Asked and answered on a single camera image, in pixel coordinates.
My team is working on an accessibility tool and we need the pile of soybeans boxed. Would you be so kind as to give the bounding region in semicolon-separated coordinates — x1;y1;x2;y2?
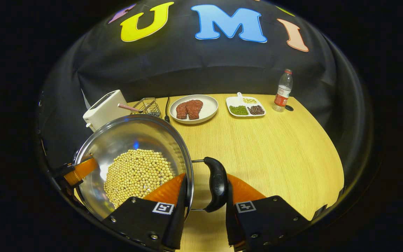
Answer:
104;149;174;209

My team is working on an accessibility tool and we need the black backdrop cloth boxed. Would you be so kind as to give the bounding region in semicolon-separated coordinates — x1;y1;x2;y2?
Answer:
37;0;373;196

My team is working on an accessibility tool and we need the stainless steel pot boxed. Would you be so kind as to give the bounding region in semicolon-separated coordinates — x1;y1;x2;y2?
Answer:
73;114;229;222

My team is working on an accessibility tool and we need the small wire basket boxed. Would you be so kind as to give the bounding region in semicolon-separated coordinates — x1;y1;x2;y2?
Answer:
132;97;161;117

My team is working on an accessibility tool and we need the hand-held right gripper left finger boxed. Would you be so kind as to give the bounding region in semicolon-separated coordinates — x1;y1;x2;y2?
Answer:
102;173;188;252

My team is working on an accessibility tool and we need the white divided dish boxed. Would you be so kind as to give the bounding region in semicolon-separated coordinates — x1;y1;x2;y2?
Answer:
226;92;267;118

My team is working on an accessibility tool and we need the pink striped straw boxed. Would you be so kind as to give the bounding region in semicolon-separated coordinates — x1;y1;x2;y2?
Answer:
118;103;142;113

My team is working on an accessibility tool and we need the heap of green beans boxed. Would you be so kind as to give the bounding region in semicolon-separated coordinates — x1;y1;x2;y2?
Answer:
229;105;249;116

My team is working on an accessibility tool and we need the clear plastic water bottle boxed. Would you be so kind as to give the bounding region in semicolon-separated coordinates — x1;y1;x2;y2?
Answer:
272;69;294;112

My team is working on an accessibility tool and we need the white toaster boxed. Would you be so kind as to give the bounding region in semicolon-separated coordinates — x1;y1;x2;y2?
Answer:
83;90;129;133

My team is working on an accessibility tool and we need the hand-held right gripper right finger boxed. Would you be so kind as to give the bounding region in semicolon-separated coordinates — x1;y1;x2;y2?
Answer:
225;173;310;251

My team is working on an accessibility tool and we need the red meat slice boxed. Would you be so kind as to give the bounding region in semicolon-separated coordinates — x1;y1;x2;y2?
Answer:
176;102;188;120
186;100;204;120

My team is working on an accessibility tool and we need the round white plate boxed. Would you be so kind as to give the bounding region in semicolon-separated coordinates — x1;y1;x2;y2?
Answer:
169;94;219;125

